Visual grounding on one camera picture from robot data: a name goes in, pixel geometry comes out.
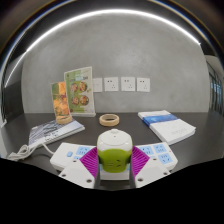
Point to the white and blue book stack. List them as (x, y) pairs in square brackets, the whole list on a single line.
[(170, 128)]

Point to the green and white charger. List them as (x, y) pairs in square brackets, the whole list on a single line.
[(114, 150)]

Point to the black-framed glass partition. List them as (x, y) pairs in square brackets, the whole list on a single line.
[(216, 93)]

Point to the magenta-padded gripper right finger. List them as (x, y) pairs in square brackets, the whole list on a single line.
[(151, 170)]

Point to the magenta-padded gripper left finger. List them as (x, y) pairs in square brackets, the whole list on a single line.
[(75, 171)]

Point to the white power strip blue sockets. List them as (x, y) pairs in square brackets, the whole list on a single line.
[(63, 160)]

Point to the beige tape roll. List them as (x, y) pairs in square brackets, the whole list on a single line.
[(103, 121)]

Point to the large green menu sign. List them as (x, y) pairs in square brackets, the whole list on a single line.
[(80, 90)]

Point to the curved ceiling light strip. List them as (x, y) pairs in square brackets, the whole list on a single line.
[(110, 12)]

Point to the grey printed brochure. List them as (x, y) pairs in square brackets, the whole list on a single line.
[(53, 130)]

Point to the small orange menu sign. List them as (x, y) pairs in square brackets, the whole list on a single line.
[(60, 101)]

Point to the white wall socket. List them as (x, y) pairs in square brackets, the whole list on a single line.
[(143, 84), (98, 85), (111, 84), (128, 84)]

